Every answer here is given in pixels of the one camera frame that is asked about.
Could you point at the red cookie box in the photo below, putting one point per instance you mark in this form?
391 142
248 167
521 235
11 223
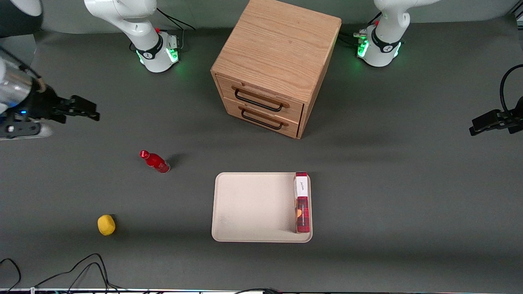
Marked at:
302 212

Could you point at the red bottle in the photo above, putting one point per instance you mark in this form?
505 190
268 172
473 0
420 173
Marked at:
157 162

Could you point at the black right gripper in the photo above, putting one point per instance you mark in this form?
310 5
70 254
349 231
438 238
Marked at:
42 104

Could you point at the wooden drawer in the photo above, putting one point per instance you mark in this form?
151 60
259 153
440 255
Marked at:
292 126
294 108

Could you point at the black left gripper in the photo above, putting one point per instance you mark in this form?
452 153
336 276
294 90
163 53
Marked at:
515 121

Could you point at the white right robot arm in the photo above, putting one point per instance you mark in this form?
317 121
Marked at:
135 24

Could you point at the wooden drawer cabinet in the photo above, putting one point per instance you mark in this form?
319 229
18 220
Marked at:
278 45

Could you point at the yellow lemon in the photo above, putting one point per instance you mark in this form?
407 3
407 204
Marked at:
106 225

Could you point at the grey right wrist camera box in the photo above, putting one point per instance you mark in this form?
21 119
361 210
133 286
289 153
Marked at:
24 130

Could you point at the beige plastic tray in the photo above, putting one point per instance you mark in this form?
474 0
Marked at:
253 208

